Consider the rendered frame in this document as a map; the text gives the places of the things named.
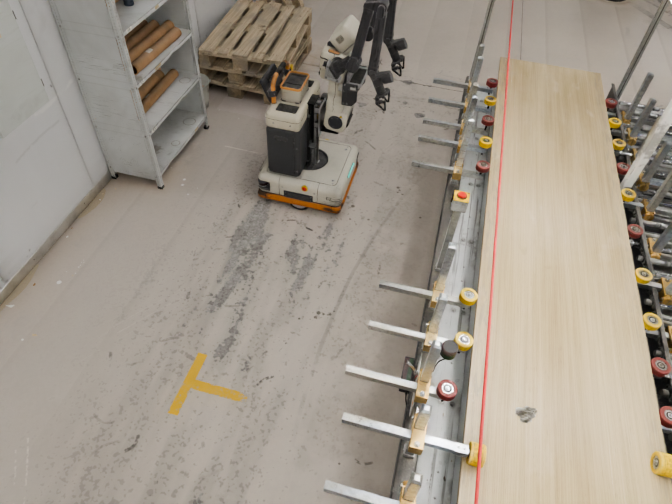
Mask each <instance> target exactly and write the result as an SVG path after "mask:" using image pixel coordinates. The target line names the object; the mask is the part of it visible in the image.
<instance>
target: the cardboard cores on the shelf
mask: <svg viewBox="0 0 672 504"><path fill-rule="evenodd" d="M181 34H182V33H181V30H180V29H179V28H178V27H175V26H174V24H173V22H172V21H170V20H166V21H165V22H164V23H162V24H161V25H159V23H158V22H157V21H156V20H151V21H150V22H149V23H148V22H147V21H146V20H143V21H142V22H141V23H140V24H139V25H137V26H136V27H135V28H134V29H133V30H131V31H130V32H129V33H128V34H127V35H125V36H124V38H125V41H126V45H127V49H128V53H129V56H130V60H131V64H132V68H133V71H134V75H137V74H138V73H139V72H140V71H142V70H143V69H144V68H145V67H146V66H147V65H148V64H150V63H151V62H152V61H153V60H154V59H155V58H156V57H158V56H159V55H160V54H161V53H162V52H163V51H164V50H165V49H167V48H168V47H169V46H170V45H171V44H172V43H173V42H175V41H176V40H177V39H178V38H179V37H180V36H181ZM178 76H179V73H178V71H177V70H175V69H170V71H169V72H168V73H167V74H166V75H164V73H163V72H162V71H161V67H160V68H159V69H158V70H157V71H155V72H154V73H153V74H152V75H151V76H150V77H149V78H148V79H147V80H146V81H145V82H144V83H143V84H142V85H141V86H140V87H139V88H138V90H139V94H140V97H141V101H142V105H143V109H144V112H145V113H146V112H147V111H148V110H149V109H150V108H151V107H152V105H153V104H154V103H155V102H156V101H157V100H158V99H159V97H160V96H161V95H162V94H163V93H164V92H165V91H166V90H167V88H168V87H169V86H170V85H171V84H172V83H173V82H174V80H175V79H176V78H177V77H178Z"/></svg>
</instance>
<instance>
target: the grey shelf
mask: <svg viewBox="0 0 672 504"><path fill-rule="evenodd" d="M48 1H49V4H50V6H51V9H52V12H53V15H54V18H55V20H56V23H57V26H58V29H59V31H60V34H61V37H62V40H63V42H64V45H65V48H66V51H67V54H68V56H69V59H70V62H71V65H72V67H73V70H74V73H75V76H76V78H77V81H78V84H79V87H80V90H81V92H82V95H83V98H84V101H85V103H86V106H87V109H88V112H89V114H90V117H91V120H92V123H93V126H94V128H95V131H96V134H97V137H98V139H99V142H100V145H101V148H102V150H103V153H104V156H105V159H106V162H107V164H108V167H109V170H110V173H111V175H112V176H111V177H112V179H117V178H118V177H119V176H118V174H115V173H114V172H119V173H123V174H128V175H132V176H137V177H141V178H146V179H151V180H155V179H156V183H157V186H158V189H162V190H163V188H164V187H165V186H164V183H163V180H162V174H163V173H164V172H165V170H166V169H167V167H168V166H169V164H170V162H171V161H172V160H173V159H174V158H175V157H176V156H177V155H178V154H179V153H180V151H181V150H182V149H183V148H184V146H185V145H186V144H187V143H188V141H189V140H190V139H191V137H192V136H193V135H194V134H195V132H196V131H197V130H198V128H199V127H200V126H201V125H202V123H203V122H204V123H205V125H204V129H207V130H208V129H209V125H208V119H207V113H206V107H205V100H204V94H203V88H202V82H201V76H200V70H199V64H198V58H197V52H196V45H195V39H194V33H193V27H192V21H191V15H190V9H189V3H188V0H184V2H183V0H133V1H134V5H133V6H125V5H124V2H123V0H119V1H118V2H116V3H115V0H48ZM105 1H106V2H105ZM106 4H107V6H106ZM184 5H185V8H184ZM109 6H110V7H109ZM107 8H108V9H107ZM185 11H186V14H185ZM186 17H187V20H186ZM145 19H146V21H147V22H148V23H149V22H150V21H151V20H156V21H157V22H158V23H159V25H161V24H162V23H164V22H165V21H166V20H170V21H172V22H173V24H174V26H175V27H178V28H179V29H180V30H181V33H182V34H181V36H180V37H179V38H178V39H177V40H176V41H175V42H173V43H172V44H171V45H170V46H169V47H168V48H167V49H165V50H164V51H163V52H162V53H161V54H160V55H159V56H158V57H156V58H155V59H154V60H153V61H152V62H151V63H150V64H148V65H147V66H146V67H145V68H144V69H143V70H142V71H140V72H139V73H138V74H137V75H134V71H133V68H132V64H131V60H130V56H129V53H128V49H127V45H126V41H125V38H124V36H125V35H127V34H128V33H129V32H130V31H131V30H133V29H134V28H135V27H136V26H137V25H139V24H140V23H141V22H142V21H143V20H145ZM187 23H188V25H187ZM188 29H189V30H188ZM116 40H117V41H116ZM190 40H191V43H190ZM119 42H120V43H119ZM117 43H118V45H117ZM120 45H121V46H120ZM124 45H125V46H124ZM191 46H192V49H191ZM118 47H119V49H118ZM125 48H126V49H125ZM119 51H120V52H119ZM192 52H193V55H192ZM120 54H121V56H120ZM121 58H122V59H121ZM193 58H194V61H193ZM122 61H123V63H122ZM194 64H195V66H194ZM123 65H124V66H123ZM160 67H161V71H162V72H163V73H164V75H166V74H167V73H168V72H169V71H170V69H175V70H177V71H178V73H179V76H178V77H177V78H176V79H175V80H174V82H173V83H172V84H171V85H170V86H169V87H168V88H167V90H166V91H165V92H164V93H163V94H162V95H161V96H160V97H159V99H158V100H157V101H156V102H155V103H154V104H153V105H152V107H151V108H150V109H149V110H148V111H147V112H146V113H145V112H144V109H143V105H142V101H141V97H140V94H139V90H138V88H139V87H140V86H141V85H142V84H143V83H144V82H145V81H146V80H147V79H148V78H149V77H150V76H151V75H152V74H153V73H154V72H155V71H157V70H158V69H159V68H160ZM124 68H125V70H124ZM195 70H196V72H195ZM197 82H198V84H197ZM198 87H199V90H198ZM130 90H131V91H130ZM131 93H132V95H131ZM199 93H200V96H199ZM138 96H139V97H138ZM132 97H133V98H132ZM135 99H136V100H135ZM200 99H201V102H200ZM133 101H134V102H133ZM136 102H137V103H136ZM134 104H135V105H134ZM140 104H141V105H140ZM201 105H202V108H201ZM137 107H138V108H137ZM135 108H136V109H135ZM136 111H137V113H136ZM142 111H143V112H142ZM202 111H203V113H202ZM137 115H138V116H137ZM140 117H141V118H140ZM95 118H96V119H95ZM138 118H139V120H138ZM113 169H114V170H113ZM160 178H161V179H160Z"/></svg>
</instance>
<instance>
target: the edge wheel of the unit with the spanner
mask: <svg viewBox="0 0 672 504"><path fill-rule="evenodd" d="M457 391H458V389H457V386H456V384H455V383H454V382H453V381H451V380H448V379H444V380H441V381H440V382H439V383H438V386H437V388H436V393H437V395H438V397H439V398H440V399H442V400H441V402H443V401H451V400H453V399H454V398H455V396H456V394H457Z"/></svg>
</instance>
